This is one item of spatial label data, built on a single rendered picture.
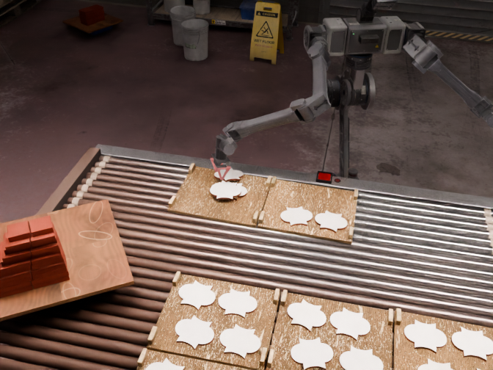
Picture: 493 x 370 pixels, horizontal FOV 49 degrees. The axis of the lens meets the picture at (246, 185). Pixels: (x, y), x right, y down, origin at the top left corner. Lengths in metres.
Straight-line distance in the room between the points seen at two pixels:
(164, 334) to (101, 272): 0.33
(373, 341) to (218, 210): 0.90
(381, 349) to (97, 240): 1.13
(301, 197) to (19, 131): 3.13
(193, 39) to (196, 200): 3.58
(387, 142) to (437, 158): 0.43
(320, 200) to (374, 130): 2.47
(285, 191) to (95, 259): 0.95
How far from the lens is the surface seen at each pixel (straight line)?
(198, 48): 5.93
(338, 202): 2.51
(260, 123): 2.41
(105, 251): 2.14
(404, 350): 2.01
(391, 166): 4.48
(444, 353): 2.04
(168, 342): 1.95
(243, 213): 2.40
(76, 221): 2.30
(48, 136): 4.91
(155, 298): 2.12
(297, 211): 2.41
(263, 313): 2.02
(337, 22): 2.80
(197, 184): 2.57
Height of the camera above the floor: 2.51
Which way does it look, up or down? 38 degrees down
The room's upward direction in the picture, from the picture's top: 1 degrees clockwise
